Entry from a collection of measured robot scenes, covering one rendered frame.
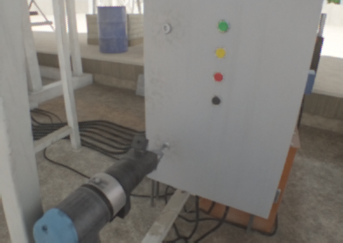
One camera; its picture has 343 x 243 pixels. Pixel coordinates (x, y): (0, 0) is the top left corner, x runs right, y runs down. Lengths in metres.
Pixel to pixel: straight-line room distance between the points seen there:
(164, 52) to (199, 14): 0.13
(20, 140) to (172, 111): 0.38
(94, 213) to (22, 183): 0.14
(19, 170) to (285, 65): 0.55
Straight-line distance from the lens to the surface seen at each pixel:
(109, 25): 4.74
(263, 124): 0.59
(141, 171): 0.55
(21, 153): 0.48
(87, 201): 0.46
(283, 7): 0.54
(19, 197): 0.51
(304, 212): 1.82
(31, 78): 3.43
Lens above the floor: 1.18
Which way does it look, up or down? 25 degrees down
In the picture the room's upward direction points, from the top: 1 degrees clockwise
